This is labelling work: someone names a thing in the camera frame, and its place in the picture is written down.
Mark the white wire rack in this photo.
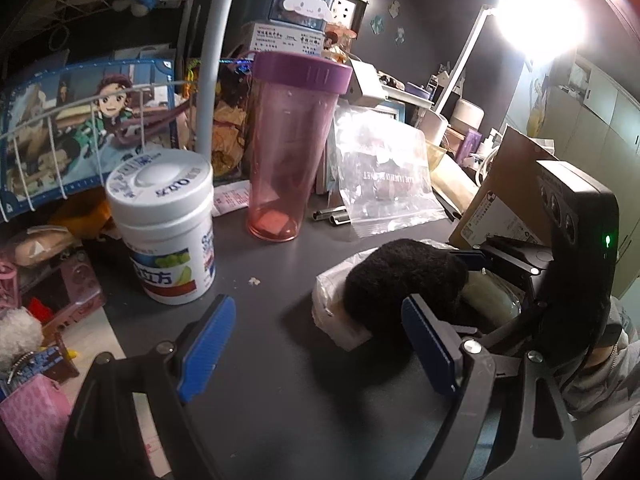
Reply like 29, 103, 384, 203
0, 74, 201, 223

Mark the white plastic canister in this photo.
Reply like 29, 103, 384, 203
105, 148, 217, 305

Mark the person's right forearm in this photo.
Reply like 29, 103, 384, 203
564, 299, 640, 463

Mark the pink paper slip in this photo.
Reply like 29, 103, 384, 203
212, 182, 251, 217

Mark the anime printed blue pouch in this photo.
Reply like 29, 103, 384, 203
0, 58, 182, 212

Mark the white desk lamp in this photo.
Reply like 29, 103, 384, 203
432, 0, 587, 113

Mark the brown cardboard box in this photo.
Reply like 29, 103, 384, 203
447, 125, 560, 262

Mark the white cardboard carton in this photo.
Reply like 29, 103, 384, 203
347, 57, 385, 107

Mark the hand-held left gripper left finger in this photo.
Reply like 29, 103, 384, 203
59, 294, 237, 480

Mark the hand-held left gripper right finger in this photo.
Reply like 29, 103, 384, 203
401, 293, 584, 480

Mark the purple small container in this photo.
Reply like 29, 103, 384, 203
462, 128, 484, 162

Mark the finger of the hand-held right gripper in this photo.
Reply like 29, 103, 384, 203
449, 236, 555, 281
452, 301, 550, 353

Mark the clear plastic wrapped packet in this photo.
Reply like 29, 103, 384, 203
462, 269, 528, 322

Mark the clear plastic zip bag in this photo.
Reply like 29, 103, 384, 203
333, 109, 447, 239

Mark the pink plastic box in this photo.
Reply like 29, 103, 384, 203
49, 254, 107, 322

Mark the black fuzzy plush pouch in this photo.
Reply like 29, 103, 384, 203
344, 239, 482, 335

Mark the small anime figurine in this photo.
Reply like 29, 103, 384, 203
322, 29, 352, 64

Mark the pink tumbler with purple lid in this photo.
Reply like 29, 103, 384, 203
246, 51, 354, 244

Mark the white plastic bag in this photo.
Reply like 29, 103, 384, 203
311, 246, 383, 352

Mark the white wall socket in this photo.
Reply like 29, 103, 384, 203
332, 0, 369, 29

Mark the white medicine box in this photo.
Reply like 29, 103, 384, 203
243, 22, 329, 59

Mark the white fluffy plush toy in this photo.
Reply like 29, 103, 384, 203
0, 307, 44, 367

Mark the white curved lamp pole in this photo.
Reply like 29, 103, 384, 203
192, 0, 246, 157

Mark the white round jar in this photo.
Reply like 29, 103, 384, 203
449, 98, 485, 134

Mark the pink gift bag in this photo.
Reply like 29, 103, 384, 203
0, 374, 74, 480

